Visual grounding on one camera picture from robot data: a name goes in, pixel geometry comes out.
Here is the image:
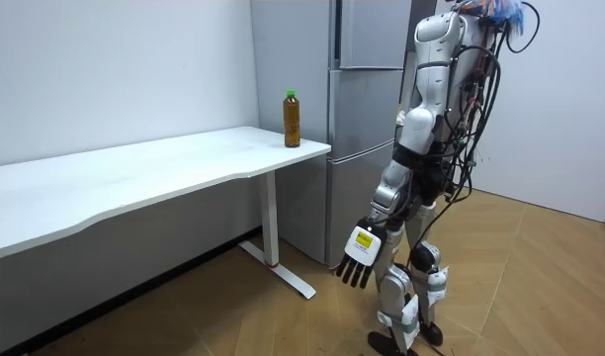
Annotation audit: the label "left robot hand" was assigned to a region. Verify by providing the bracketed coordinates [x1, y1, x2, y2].
[335, 216, 389, 291]

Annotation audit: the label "brown tea bottle green cap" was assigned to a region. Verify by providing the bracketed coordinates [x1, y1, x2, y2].
[282, 88, 302, 149]

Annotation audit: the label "robot legs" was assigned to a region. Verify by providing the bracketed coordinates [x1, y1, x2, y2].
[366, 197, 450, 356]

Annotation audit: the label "grey fridge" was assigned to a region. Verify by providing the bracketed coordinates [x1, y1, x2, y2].
[250, 0, 423, 269]

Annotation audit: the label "robot body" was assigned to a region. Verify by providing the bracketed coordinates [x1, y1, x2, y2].
[405, 9, 504, 207]

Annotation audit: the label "white desk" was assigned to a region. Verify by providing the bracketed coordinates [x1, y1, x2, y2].
[0, 126, 332, 301]

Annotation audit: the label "cable bundle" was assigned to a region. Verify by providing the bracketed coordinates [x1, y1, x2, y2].
[448, 0, 542, 55]

